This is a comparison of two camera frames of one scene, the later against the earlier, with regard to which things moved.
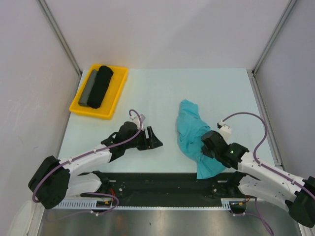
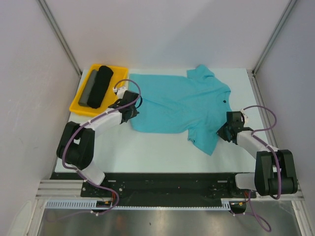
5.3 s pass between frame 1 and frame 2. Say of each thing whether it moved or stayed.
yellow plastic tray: stayed
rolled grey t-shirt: stayed
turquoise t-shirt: moved
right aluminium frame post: stayed
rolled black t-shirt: stayed
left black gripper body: moved
